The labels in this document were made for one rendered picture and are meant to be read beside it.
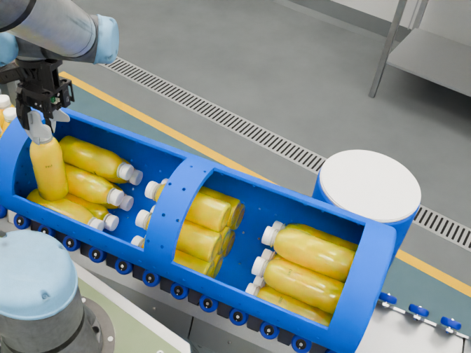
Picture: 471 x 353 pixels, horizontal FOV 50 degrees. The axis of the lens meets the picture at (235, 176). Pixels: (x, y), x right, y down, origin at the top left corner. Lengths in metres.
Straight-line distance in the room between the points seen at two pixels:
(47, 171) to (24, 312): 0.57
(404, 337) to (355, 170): 0.46
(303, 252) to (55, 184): 0.58
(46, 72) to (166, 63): 2.78
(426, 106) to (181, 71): 1.73
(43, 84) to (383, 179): 0.91
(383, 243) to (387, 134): 2.43
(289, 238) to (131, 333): 0.38
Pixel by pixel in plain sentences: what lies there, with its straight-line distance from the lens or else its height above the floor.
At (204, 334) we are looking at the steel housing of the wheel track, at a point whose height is 0.87.
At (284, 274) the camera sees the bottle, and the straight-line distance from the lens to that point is 1.06.
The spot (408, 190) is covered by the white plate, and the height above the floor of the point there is 1.04.
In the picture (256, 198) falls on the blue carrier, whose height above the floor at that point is 1.09.
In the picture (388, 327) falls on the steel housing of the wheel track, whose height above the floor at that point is 0.93.
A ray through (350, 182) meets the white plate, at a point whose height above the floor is 1.04.
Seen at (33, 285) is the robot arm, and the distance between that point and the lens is 0.68.
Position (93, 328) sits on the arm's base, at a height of 1.23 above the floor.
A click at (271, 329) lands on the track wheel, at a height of 0.97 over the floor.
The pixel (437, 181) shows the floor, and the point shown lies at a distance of 3.21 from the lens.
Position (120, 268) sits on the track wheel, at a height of 0.96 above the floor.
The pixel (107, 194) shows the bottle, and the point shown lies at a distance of 1.27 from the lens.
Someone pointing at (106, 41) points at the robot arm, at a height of 1.57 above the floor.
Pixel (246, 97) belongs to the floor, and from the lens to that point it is 3.48.
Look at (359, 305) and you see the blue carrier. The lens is 1.00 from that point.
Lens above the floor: 1.98
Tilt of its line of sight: 44 degrees down
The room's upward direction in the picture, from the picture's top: 7 degrees clockwise
